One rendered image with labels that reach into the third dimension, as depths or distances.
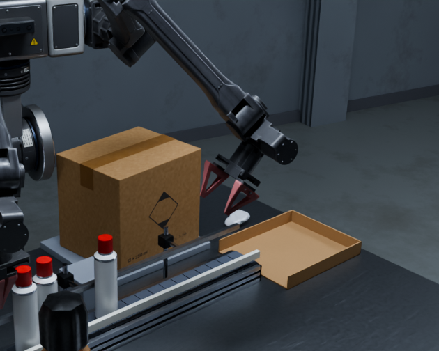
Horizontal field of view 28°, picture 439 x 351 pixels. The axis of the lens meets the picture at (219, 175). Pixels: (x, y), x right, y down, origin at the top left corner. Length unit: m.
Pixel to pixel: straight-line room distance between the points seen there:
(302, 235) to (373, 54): 3.78
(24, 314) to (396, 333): 0.87
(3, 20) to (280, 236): 0.98
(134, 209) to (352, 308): 0.60
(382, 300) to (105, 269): 0.73
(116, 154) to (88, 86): 2.77
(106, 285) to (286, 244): 0.68
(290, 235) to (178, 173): 0.42
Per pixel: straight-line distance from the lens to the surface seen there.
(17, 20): 2.10
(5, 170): 1.47
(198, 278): 2.11
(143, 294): 2.10
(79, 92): 5.01
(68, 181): 2.27
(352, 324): 2.13
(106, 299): 1.97
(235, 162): 1.85
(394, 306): 2.23
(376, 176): 5.12
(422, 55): 6.52
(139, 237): 2.24
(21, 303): 1.83
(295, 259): 2.38
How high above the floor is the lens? 1.97
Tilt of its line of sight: 23 degrees down
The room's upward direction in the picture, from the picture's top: 2 degrees clockwise
